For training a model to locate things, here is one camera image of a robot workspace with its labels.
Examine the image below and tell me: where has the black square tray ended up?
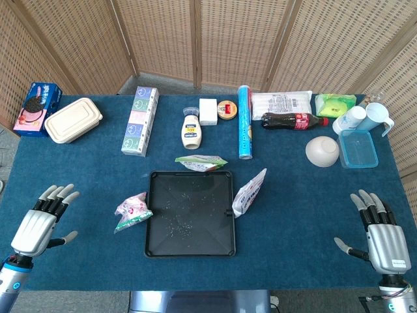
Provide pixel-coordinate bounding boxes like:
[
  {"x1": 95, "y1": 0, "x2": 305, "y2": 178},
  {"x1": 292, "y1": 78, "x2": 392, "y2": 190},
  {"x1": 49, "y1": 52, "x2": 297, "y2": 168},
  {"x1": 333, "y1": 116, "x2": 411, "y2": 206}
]
[{"x1": 144, "y1": 170, "x2": 237, "y2": 258}]

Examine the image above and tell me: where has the light blue handled jug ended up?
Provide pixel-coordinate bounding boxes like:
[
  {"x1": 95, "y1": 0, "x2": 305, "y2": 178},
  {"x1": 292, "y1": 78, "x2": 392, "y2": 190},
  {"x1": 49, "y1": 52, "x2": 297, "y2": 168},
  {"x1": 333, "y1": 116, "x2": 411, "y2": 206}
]
[{"x1": 356, "y1": 102, "x2": 395, "y2": 138}]

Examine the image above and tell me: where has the cola bottle red label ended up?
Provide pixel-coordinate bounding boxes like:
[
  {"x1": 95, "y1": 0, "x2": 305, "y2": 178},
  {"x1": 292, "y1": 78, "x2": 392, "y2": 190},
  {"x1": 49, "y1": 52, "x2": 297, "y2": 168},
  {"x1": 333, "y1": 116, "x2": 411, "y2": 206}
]
[{"x1": 261, "y1": 112, "x2": 330, "y2": 130}]

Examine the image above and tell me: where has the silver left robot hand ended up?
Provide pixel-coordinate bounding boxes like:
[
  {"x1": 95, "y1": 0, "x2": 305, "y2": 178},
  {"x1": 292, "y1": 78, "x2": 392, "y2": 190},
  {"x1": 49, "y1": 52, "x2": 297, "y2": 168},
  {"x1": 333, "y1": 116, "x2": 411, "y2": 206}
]
[{"x1": 10, "y1": 183, "x2": 81, "y2": 260}]

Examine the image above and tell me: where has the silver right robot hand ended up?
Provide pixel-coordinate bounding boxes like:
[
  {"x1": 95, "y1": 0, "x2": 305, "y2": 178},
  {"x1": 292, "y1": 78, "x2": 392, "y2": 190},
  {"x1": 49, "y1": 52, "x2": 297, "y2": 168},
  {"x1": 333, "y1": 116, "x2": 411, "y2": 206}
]
[{"x1": 334, "y1": 188, "x2": 412, "y2": 276}]

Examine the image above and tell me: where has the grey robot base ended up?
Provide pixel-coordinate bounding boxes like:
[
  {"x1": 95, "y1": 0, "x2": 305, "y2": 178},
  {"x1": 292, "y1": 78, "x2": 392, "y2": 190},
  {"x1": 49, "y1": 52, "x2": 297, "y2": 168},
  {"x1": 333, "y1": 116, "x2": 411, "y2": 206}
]
[{"x1": 128, "y1": 289, "x2": 278, "y2": 313}]

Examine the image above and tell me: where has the round tin red label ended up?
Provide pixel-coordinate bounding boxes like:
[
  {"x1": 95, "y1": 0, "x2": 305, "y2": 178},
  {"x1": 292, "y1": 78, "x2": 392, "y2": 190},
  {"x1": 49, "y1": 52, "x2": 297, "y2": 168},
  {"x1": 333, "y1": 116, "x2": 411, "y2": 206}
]
[{"x1": 217, "y1": 100, "x2": 238, "y2": 120}]

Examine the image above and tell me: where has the white printed snack packet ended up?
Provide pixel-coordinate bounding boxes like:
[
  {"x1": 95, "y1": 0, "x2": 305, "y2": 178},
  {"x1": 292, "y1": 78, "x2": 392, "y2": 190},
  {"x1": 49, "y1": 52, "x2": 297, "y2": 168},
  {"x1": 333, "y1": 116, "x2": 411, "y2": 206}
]
[{"x1": 231, "y1": 168, "x2": 268, "y2": 218}]

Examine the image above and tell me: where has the green wipes pack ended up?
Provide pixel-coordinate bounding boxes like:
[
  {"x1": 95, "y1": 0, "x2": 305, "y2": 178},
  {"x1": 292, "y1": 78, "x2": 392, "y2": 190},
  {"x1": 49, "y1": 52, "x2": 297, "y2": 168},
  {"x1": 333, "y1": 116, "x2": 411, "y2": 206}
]
[{"x1": 314, "y1": 93, "x2": 356, "y2": 118}]

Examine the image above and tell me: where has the pink snack packet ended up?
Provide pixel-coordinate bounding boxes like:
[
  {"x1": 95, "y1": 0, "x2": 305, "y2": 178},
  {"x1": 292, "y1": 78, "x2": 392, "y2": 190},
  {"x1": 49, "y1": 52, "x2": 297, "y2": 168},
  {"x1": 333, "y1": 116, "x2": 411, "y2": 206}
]
[{"x1": 113, "y1": 191, "x2": 154, "y2": 234}]

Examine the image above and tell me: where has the beige bowl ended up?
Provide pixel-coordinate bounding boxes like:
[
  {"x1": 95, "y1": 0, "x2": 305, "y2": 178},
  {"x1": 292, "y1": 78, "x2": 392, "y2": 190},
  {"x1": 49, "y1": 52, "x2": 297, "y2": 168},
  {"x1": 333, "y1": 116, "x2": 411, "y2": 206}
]
[{"x1": 305, "y1": 136, "x2": 340, "y2": 168}]

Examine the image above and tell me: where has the blue cling film roll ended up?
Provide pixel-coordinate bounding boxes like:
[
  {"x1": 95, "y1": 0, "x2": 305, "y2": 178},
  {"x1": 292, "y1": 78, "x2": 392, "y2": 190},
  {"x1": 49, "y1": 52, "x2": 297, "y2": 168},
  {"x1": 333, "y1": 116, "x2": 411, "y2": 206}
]
[{"x1": 237, "y1": 85, "x2": 254, "y2": 160}]

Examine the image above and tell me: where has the blue table cloth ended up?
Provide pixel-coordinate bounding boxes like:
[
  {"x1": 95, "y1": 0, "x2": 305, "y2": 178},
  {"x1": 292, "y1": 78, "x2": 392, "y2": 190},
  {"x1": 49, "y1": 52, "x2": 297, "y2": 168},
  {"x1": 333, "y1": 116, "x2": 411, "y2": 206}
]
[{"x1": 0, "y1": 94, "x2": 417, "y2": 292}]

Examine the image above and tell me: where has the white barcode packet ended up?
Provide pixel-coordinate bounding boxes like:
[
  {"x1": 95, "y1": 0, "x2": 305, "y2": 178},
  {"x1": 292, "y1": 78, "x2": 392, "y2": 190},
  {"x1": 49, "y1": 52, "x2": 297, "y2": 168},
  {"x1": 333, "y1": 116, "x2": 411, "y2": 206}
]
[{"x1": 251, "y1": 90, "x2": 313, "y2": 121}]

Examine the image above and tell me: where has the green snack packet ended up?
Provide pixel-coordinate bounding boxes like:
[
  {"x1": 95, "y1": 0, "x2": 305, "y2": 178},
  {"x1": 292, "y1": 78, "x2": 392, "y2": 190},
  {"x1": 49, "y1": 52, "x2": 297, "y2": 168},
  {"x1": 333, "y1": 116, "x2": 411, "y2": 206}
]
[{"x1": 174, "y1": 154, "x2": 229, "y2": 173}]

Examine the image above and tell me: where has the blue cookie box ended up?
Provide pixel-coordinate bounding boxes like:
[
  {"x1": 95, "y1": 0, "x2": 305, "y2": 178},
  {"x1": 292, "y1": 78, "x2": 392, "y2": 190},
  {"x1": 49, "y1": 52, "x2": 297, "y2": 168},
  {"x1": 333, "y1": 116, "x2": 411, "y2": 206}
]
[{"x1": 12, "y1": 82, "x2": 63, "y2": 138}]

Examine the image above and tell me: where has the beige lidded lunch box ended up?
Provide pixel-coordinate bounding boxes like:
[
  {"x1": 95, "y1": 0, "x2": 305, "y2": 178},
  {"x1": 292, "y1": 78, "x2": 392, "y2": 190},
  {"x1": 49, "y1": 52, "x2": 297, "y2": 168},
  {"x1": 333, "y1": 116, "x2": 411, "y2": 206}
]
[{"x1": 44, "y1": 97, "x2": 104, "y2": 145}]

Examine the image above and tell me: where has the blue clear plastic container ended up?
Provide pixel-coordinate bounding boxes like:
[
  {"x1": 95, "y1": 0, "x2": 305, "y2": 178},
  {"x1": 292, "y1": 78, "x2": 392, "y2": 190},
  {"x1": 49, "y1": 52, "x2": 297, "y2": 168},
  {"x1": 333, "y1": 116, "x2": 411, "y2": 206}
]
[{"x1": 338, "y1": 129, "x2": 379, "y2": 170}]

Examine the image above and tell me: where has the black cable plug right arm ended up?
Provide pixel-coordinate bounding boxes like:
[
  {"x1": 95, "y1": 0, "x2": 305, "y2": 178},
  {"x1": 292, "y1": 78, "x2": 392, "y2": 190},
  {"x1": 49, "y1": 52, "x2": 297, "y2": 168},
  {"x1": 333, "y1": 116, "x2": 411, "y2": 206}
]
[{"x1": 358, "y1": 294, "x2": 387, "y2": 305}]

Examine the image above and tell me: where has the small white box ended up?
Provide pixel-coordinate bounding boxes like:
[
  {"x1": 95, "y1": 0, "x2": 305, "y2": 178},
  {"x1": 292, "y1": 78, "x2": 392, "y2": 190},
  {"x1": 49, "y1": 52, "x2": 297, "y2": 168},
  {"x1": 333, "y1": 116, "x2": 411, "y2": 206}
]
[{"x1": 199, "y1": 98, "x2": 218, "y2": 127}]

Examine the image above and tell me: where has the clear drinking glass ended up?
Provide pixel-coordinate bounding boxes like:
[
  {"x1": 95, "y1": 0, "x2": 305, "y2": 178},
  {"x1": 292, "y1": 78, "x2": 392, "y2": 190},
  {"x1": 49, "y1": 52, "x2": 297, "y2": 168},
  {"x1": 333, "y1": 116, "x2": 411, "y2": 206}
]
[{"x1": 360, "y1": 88, "x2": 387, "y2": 108}]

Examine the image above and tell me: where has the long pastel tissue pack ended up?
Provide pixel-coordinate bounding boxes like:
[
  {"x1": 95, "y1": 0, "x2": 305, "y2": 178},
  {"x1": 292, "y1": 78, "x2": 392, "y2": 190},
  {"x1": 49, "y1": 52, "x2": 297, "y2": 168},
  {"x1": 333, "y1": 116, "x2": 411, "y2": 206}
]
[{"x1": 121, "y1": 85, "x2": 160, "y2": 158}]

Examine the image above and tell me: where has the white mayonnaise bottle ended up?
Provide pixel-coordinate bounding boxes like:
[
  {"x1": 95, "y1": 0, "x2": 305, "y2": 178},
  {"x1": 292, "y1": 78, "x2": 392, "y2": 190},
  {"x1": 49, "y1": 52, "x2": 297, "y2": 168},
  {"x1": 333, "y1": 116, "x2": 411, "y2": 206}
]
[{"x1": 180, "y1": 107, "x2": 204, "y2": 150}]

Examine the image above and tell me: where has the wooden wicker folding screen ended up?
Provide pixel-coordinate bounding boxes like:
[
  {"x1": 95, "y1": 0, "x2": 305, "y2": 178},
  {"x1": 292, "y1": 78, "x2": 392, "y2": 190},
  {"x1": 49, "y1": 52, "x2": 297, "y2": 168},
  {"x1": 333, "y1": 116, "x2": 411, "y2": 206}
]
[{"x1": 0, "y1": 0, "x2": 417, "y2": 209}]

